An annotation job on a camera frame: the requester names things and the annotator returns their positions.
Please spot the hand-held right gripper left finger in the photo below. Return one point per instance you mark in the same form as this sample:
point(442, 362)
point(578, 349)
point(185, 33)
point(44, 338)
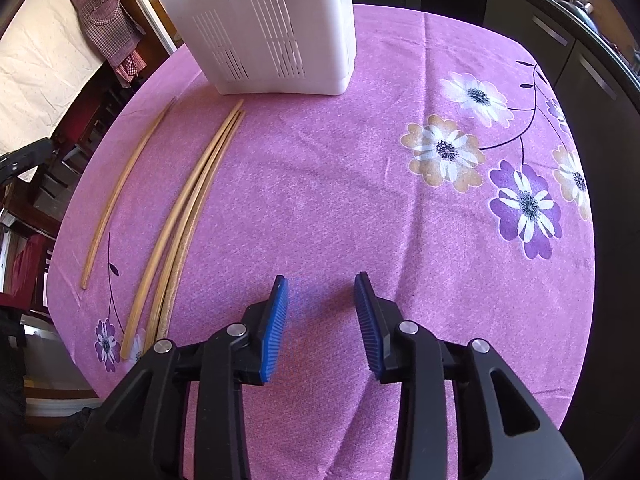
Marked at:
point(275, 330)

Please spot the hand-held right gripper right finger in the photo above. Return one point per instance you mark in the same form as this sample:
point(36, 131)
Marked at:
point(367, 325)

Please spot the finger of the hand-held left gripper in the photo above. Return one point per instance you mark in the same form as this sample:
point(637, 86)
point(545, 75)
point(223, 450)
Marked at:
point(20, 162)

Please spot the bamboo chopstick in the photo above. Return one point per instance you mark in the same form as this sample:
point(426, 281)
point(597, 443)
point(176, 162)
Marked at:
point(118, 187)
point(195, 217)
point(186, 212)
point(174, 210)

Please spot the white plastic utensil holder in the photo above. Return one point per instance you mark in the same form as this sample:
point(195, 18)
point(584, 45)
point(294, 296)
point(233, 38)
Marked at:
point(260, 35)

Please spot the dark wooden chair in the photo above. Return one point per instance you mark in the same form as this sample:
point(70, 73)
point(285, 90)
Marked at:
point(65, 180)

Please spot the white hanging cloth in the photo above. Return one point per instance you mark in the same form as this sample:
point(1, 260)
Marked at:
point(45, 60)

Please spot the purple floral tablecloth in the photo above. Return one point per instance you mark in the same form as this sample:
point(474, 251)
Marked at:
point(350, 185)

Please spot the purple checked apron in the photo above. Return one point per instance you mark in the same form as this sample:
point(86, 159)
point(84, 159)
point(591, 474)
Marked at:
point(100, 15)

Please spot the dark base cabinets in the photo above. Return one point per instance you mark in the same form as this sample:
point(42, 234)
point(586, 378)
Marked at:
point(525, 25)

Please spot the dark stone countertop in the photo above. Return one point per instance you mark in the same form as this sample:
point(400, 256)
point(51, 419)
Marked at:
point(595, 27)

